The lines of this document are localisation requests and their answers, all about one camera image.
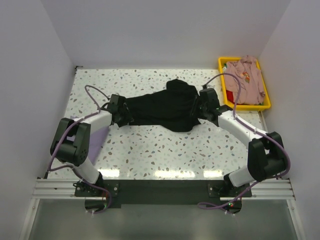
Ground black t shirt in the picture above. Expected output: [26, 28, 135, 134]
[126, 79, 201, 133]

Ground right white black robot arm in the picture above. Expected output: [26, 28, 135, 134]
[191, 88, 291, 197]

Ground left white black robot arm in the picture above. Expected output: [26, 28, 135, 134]
[50, 94, 133, 196]

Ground yellow plastic bin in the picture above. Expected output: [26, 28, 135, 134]
[218, 56, 271, 112]

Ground red garment in bin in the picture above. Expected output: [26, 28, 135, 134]
[226, 90, 234, 103]

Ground folded lavender t shirt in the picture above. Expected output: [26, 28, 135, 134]
[68, 111, 112, 167]

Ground pink shirt in bin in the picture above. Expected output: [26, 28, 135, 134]
[224, 55, 266, 105]

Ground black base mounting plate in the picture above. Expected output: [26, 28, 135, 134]
[73, 180, 252, 213]

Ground aluminium extrusion rail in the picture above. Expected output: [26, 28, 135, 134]
[32, 179, 295, 201]

